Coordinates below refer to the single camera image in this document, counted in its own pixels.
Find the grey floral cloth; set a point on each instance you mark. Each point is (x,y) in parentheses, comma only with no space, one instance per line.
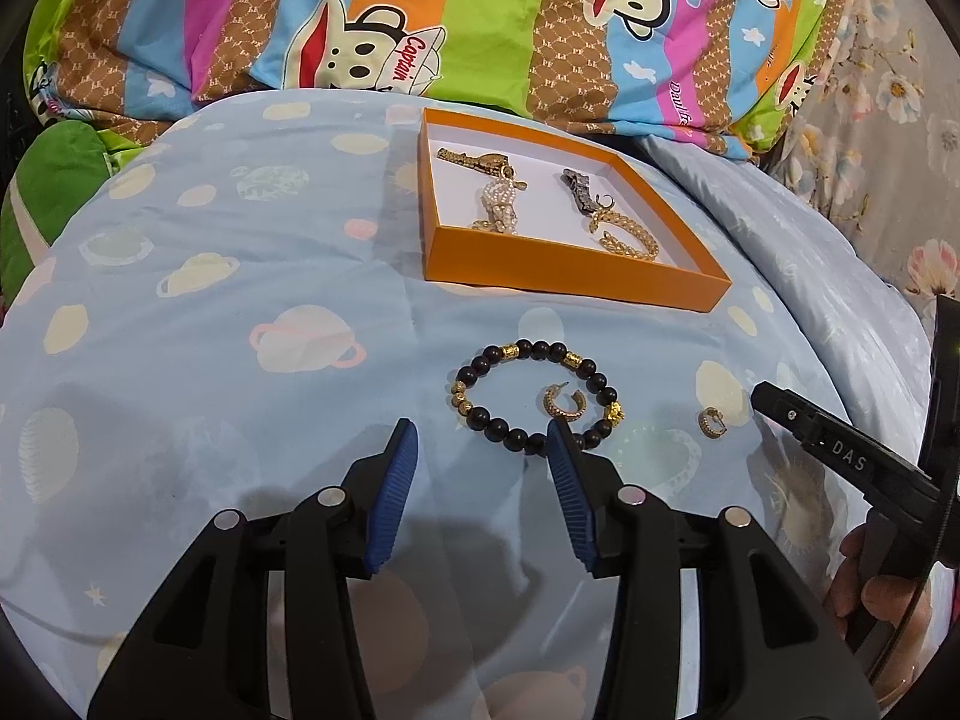
(900,127)

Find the blue planet print bed sheet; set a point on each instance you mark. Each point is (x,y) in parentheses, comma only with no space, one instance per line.
(225,352)

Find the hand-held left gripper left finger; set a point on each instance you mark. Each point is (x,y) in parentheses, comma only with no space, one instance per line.
(390,502)

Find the green pillow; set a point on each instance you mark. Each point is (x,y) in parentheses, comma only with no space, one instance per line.
(52,180)

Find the plain light blue duvet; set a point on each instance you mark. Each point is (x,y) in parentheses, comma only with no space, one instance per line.
(810,255)

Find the silver watch band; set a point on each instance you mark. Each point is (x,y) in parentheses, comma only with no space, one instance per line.
(577,184)

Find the small gold hoop earring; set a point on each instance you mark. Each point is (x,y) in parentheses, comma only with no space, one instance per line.
(709,421)

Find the person's right hand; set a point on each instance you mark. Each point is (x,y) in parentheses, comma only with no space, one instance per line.
(892,607)

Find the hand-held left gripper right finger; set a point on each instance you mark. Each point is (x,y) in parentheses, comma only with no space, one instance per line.
(574,502)

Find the cartoon monkey printed blanket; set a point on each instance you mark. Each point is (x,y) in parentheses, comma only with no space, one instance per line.
(487,37)

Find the gold bar clasp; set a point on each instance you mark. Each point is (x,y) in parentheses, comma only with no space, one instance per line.
(469,159)

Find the orange cardboard box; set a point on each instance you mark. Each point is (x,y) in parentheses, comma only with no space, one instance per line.
(562,277)

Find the gold leaf bangle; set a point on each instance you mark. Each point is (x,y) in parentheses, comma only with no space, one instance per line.
(645,240)

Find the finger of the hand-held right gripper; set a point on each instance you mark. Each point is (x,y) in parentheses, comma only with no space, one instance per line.
(825,442)

